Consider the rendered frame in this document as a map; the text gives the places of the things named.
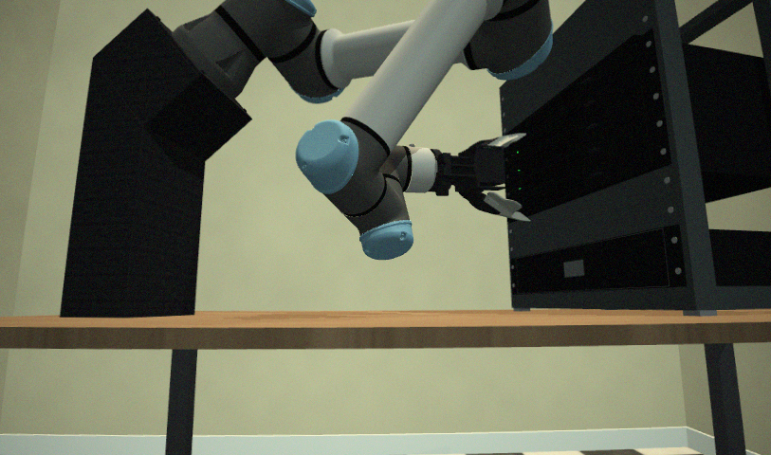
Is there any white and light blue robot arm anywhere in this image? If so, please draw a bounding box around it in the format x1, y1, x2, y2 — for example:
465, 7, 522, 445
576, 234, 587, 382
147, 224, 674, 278
171, 0, 553, 260

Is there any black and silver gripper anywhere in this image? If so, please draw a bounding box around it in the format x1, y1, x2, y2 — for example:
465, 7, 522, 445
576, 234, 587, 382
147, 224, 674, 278
428, 134, 531, 222

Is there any dark grey server rack frame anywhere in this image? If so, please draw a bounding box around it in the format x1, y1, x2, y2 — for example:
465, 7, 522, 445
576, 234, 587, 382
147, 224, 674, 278
500, 0, 771, 317

